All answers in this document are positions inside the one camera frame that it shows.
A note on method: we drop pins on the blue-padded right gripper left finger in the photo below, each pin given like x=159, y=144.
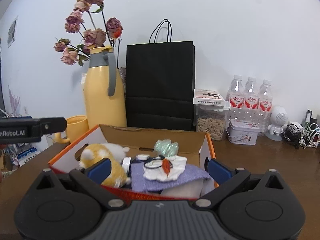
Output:
x=89, y=179

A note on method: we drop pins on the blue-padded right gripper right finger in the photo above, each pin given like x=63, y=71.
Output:
x=229, y=181

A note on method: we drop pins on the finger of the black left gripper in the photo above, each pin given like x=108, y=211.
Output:
x=52, y=125

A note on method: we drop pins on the white round lid back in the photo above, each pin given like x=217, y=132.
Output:
x=142, y=157

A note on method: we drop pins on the orange small toy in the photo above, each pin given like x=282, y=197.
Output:
x=166, y=166

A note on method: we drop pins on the white cloth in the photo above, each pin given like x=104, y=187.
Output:
x=153, y=169

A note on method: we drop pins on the green iridescent plastic bag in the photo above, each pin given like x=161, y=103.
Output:
x=166, y=148

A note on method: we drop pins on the yellow white plush toy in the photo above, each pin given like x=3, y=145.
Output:
x=116, y=153

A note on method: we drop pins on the yellow mug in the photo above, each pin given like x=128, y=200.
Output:
x=76, y=127

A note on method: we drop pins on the red cardboard box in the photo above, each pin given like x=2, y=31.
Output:
x=197, y=147

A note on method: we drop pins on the white tin box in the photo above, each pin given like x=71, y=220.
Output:
x=242, y=132

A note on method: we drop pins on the purple knitted cloth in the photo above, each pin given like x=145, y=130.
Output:
x=141, y=184

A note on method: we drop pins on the white box behind jug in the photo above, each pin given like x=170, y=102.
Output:
x=83, y=79

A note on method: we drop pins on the yellow thermos jug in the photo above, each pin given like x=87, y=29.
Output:
x=103, y=90

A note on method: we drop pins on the clear food container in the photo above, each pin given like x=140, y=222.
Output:
x=211, y=111

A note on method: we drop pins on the white robot figurine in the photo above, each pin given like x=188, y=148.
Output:
x=278, y=119

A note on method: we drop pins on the water bottle middle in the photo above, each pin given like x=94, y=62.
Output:
x=251, y=100

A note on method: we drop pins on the water bottle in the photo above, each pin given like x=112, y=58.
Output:
x=235, y=97
x=265, y=105
x=251, y=100

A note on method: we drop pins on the water bottle left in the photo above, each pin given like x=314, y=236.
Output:
x=235, y=97

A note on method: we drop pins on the water bottle right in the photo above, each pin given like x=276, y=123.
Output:
x=265, y=105

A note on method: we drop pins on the dried pink flower bouquet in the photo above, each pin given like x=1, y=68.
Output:
x=88, y=20

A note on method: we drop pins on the black paper bag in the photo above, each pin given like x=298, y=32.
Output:
x=160, y=82

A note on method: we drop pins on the wall poster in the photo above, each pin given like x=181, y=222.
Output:
x=12, y=32

